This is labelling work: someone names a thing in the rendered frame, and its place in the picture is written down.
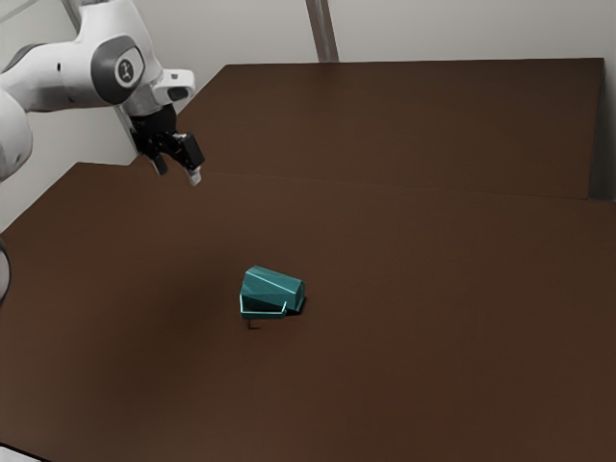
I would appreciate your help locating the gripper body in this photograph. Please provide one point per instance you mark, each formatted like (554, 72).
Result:
(156, 129)

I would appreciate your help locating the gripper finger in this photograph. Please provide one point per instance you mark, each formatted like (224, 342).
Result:
(190, 156)
(161, 165)

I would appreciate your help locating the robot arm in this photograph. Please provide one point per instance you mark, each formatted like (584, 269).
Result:
(72, 72)

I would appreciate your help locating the teal faceted mug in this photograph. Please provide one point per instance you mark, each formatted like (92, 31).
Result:
(269, 293)

